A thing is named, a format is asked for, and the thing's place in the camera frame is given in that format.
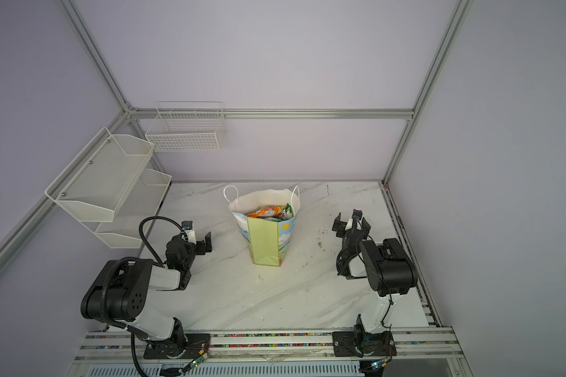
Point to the white mesh two-tier shelf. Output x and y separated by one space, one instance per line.
110 188

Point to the orange Fox's candy bag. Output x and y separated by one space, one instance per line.
267 212

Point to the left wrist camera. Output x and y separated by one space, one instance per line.
188 232

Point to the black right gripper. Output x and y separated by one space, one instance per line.
339 227

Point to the green candy bag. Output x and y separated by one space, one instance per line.
286 213

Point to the floral paper gift bag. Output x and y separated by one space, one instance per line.
267 238

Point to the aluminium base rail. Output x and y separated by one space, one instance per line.
410 351

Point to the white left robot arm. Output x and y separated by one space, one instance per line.
119 298

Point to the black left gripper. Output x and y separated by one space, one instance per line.
207 243

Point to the white wire basket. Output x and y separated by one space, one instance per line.
188 126

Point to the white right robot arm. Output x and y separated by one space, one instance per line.
390 273

